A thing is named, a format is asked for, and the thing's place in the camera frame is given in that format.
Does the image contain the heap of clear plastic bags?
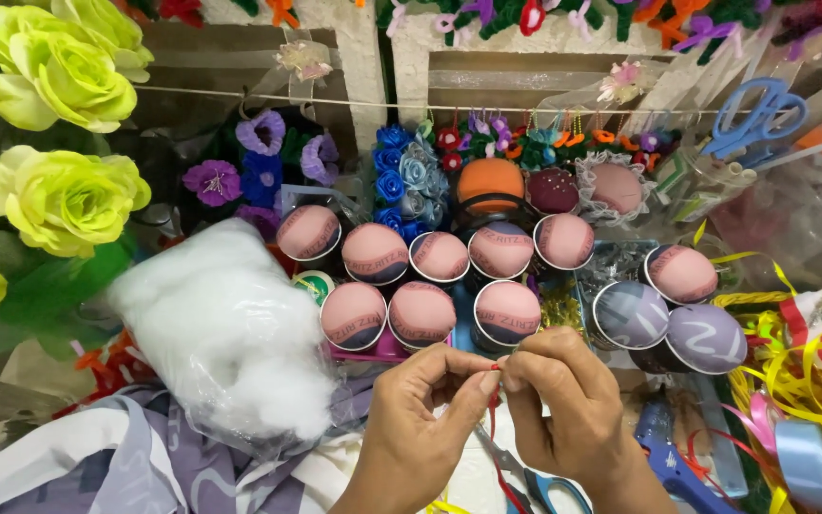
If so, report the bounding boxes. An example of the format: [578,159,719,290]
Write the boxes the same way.
[657,68,822,294]

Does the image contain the purple and white cloth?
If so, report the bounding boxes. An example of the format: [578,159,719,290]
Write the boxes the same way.
[0,371,398,514]

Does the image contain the blue plastic scissors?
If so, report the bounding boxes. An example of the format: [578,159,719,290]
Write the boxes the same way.
[700,76,809,162]

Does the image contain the thin red ribbon strand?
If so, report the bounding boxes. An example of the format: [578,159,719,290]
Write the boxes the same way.
[487,362,532,514]

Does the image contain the pipe cleaner flower garland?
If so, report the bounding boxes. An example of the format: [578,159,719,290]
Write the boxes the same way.
[375,0,822,67]

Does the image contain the grey purple pincushion cup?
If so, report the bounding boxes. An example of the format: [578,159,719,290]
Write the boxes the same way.
[589,280,671,352]

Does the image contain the green and white tape roll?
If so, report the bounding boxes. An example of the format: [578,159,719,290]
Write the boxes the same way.
[291,269,337,308]

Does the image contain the blue glue gun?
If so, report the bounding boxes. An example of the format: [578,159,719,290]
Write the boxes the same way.
[632,398,744,514]

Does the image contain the person's left hand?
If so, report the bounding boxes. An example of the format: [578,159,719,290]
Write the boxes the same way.
[363,343,503,497]

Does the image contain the lilac purple pincushion cup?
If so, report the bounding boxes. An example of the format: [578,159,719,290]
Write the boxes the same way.
[628,303,749,376]

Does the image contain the orange pincushion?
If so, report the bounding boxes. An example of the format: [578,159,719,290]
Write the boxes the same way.
[455,157,528,215]

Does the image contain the small pink ribbon flower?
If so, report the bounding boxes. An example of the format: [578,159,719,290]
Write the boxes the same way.
[274,39,335,84]
[595,60,646,106]

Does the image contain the thin white string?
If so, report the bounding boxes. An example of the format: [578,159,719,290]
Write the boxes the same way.
[133,84,822,117]

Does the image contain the row of small hanging flowers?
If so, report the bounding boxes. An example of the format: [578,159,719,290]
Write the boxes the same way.
[421,107,679,174]

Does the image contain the pink plastic tray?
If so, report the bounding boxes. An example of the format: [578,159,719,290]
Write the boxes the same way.
[324,332,452,363]

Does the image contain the maroon pincushion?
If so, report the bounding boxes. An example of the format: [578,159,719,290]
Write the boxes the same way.
[525,167,582,217]

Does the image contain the light blue ribbon roll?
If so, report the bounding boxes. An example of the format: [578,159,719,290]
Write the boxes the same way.
[773,417,822,514]

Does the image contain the group of pink pincushion cups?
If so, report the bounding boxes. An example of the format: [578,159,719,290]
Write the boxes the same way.
[275,204,720,354]

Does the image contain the heap of yellow ribbon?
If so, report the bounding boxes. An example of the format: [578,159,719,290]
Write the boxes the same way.
[693,217,822,514]

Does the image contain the person's right hand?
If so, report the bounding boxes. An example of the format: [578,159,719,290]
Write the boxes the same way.
[499,326,642,488]

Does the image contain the clear bag of white stuffing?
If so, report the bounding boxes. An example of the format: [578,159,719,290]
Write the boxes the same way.
[106,217,342,459]

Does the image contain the pink pincushion with lace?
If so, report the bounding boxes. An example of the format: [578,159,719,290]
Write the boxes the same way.
[574,150,658,228]

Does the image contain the bunch of purple fabric flowers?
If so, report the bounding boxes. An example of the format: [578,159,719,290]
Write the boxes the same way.
[181,109,342,240]

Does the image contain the bunch of blue ribbon roses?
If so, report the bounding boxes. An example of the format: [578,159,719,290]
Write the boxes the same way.
[371,123,452,245]

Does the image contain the orange ribbon bundle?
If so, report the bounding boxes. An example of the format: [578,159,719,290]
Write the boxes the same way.
[53,330,158,421]

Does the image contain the scissors with blue handles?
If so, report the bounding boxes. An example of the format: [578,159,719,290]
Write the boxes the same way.
[474,421,595,514]

